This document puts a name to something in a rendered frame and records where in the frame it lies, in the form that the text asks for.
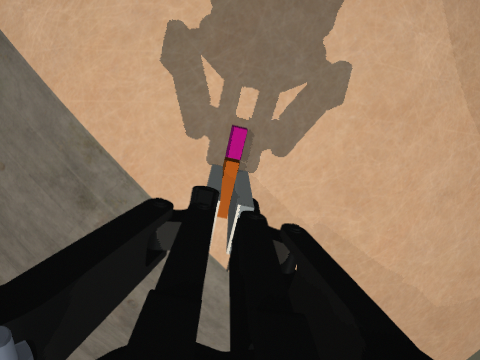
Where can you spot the magenta rod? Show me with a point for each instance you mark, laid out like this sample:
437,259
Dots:
236,142

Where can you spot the orange rod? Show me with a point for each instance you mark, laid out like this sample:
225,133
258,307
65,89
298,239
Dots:
230,170

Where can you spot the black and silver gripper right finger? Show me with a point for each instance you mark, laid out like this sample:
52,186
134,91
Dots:
344,321

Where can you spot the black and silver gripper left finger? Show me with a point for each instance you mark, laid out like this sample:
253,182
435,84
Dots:
55,305

